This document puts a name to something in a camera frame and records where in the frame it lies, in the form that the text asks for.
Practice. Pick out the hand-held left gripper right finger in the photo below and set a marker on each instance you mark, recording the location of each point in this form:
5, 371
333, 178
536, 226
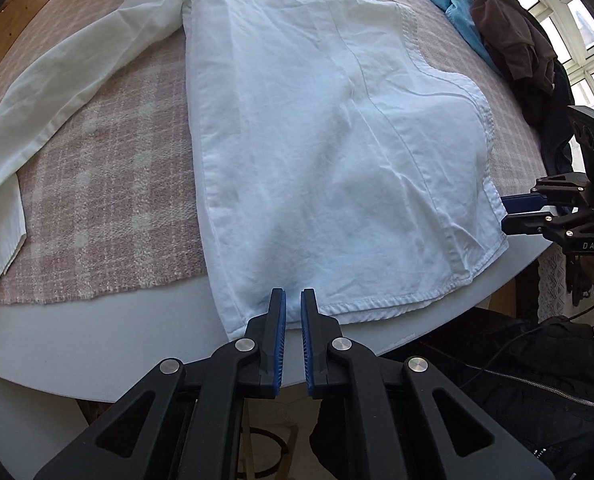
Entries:
307, 340

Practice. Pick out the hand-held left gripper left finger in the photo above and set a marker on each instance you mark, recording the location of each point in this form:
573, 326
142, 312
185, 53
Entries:
278, 340

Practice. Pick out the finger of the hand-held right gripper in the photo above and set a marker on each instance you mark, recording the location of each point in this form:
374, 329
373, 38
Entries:
524, 203
529, 223

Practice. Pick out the white shirt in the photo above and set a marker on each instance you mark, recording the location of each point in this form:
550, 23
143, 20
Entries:
317, 135

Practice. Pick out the person's right hand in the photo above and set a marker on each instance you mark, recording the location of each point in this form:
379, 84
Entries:
592, 270

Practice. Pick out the white lace cloth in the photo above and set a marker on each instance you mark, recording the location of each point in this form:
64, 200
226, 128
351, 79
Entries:
557, 285

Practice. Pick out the brown garment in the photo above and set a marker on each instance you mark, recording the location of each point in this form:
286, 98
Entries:
507, 30

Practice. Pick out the person's black jacket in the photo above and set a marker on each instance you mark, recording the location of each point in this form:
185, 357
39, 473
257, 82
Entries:
502, 400

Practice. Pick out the blue garment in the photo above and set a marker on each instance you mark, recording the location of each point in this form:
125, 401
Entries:
464, 15

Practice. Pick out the pink plaid blanket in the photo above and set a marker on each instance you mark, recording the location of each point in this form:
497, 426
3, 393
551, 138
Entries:
112, 185

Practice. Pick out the pine plank board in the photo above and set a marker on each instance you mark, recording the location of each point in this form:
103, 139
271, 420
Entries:
12, 25

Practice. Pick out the white window frame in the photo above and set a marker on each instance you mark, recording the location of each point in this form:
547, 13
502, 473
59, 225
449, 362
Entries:
577, 25

